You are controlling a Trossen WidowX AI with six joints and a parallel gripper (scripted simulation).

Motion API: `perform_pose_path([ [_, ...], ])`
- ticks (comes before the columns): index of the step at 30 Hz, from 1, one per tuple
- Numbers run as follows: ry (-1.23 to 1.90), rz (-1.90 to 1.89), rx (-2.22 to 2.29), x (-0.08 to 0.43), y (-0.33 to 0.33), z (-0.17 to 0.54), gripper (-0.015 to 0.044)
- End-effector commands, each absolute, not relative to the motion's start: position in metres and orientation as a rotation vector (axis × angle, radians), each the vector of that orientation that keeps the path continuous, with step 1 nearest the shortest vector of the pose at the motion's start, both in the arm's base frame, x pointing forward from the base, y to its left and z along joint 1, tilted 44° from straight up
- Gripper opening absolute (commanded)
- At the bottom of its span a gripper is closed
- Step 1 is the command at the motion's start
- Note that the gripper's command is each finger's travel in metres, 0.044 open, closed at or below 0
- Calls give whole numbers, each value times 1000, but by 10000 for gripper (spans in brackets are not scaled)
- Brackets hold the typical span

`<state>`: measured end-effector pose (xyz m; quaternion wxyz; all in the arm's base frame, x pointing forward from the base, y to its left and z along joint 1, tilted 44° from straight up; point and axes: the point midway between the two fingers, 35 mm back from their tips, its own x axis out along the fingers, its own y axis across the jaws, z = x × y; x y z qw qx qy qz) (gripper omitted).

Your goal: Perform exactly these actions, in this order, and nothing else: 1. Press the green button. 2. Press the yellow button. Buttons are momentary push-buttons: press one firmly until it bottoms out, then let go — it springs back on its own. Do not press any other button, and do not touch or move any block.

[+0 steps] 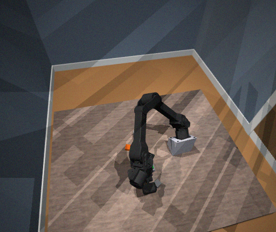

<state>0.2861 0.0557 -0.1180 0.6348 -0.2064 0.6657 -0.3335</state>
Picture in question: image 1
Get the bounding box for orange block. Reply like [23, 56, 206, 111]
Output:
[125, 144, 130, 151]

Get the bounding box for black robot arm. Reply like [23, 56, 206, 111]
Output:
[128, 92, 191, 189]

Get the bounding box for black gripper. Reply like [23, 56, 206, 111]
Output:
[142, 169, 157, 195]

